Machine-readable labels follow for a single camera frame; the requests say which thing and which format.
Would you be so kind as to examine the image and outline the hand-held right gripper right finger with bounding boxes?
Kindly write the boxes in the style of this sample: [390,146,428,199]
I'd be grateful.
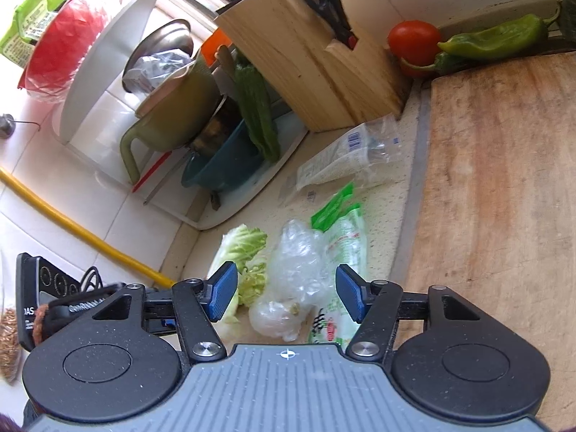
[335,264,482,361]

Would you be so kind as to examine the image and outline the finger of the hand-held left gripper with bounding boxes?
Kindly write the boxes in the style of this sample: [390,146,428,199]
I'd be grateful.
[146,319,183,336]

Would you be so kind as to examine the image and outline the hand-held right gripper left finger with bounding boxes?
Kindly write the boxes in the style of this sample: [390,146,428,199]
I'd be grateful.
[90,262,239,363]

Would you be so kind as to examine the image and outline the green white noodle packet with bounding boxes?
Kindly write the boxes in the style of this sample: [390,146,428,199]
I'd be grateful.
[307,182,367,346]

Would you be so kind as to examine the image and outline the napa cabbage leaves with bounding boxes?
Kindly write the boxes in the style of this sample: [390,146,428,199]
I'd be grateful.
[206,224,269,325]

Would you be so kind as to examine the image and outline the clear plastic bag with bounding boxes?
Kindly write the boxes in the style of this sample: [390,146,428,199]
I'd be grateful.
[249,218,331,342]

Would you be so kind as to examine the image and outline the brown fibrous bundle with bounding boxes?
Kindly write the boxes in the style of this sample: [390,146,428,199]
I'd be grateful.
[0,308,22,384]

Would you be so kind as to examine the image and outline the grey chopsticks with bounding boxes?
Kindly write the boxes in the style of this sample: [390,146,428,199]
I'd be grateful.
[143,153,194,205]

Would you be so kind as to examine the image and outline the teal basin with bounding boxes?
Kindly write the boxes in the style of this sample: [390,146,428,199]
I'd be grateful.
[181,117,271,190]

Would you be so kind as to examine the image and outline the clear plastic wrapper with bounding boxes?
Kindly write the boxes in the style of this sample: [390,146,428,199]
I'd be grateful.
[278,114,402,208]

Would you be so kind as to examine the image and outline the red stick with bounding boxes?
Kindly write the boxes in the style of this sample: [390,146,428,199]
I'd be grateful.
[132,150,172,193]

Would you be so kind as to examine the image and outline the steel pot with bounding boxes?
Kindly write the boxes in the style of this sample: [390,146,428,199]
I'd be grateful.
[189,94,244,156]

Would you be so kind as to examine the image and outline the wooden cutting board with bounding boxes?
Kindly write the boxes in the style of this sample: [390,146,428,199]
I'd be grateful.
[391,51,576,419]

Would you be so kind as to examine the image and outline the long green vegetable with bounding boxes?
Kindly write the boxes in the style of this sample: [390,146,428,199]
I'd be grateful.
[233,51,282,163]

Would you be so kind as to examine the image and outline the red bowl in wrap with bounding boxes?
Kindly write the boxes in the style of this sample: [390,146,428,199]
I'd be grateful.
[18,0,113,105]

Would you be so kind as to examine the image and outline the wooden knife block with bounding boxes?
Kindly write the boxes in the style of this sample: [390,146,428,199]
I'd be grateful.
[213,0,412,133]

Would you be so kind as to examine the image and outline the grey plastic bag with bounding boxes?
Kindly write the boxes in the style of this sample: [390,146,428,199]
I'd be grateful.
[130,51,192,95]

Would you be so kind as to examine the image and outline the orange bowl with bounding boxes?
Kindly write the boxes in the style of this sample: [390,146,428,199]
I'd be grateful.
[200,28,232,64]

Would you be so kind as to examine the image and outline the small dark green pepper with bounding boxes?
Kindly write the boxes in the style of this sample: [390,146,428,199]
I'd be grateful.
[402,51,471,77]

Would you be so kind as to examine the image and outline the red mesh bag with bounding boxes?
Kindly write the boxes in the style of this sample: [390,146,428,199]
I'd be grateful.
[24,0,109,95]

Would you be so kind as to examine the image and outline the red tomato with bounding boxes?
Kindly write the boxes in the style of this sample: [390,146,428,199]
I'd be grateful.
[388,20,442,77]

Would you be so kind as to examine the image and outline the black scissors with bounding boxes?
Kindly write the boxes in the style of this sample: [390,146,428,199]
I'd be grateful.
[285,0,361,50]

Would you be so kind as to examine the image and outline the steel bowl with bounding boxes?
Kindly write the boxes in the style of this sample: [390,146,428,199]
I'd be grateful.
[121,19,195,95]

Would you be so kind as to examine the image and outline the green printed packet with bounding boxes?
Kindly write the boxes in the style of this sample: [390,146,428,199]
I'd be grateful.
[0,0,66,68]

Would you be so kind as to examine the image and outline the white dish rack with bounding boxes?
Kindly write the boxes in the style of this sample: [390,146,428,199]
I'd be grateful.
[51,0,311,231]

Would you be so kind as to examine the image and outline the brown braided strap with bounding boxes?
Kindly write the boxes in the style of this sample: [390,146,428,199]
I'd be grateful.
[32,303,51,345]

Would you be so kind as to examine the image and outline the yellow hose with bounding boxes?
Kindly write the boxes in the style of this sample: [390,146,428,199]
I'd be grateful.
[0,166,177,288]

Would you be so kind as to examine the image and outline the steel wall hook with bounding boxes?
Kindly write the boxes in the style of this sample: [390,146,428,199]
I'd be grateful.
[0,112,42,140]

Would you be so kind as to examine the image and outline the green pot with handle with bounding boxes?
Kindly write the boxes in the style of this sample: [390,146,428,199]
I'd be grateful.
[119,47,223,185]

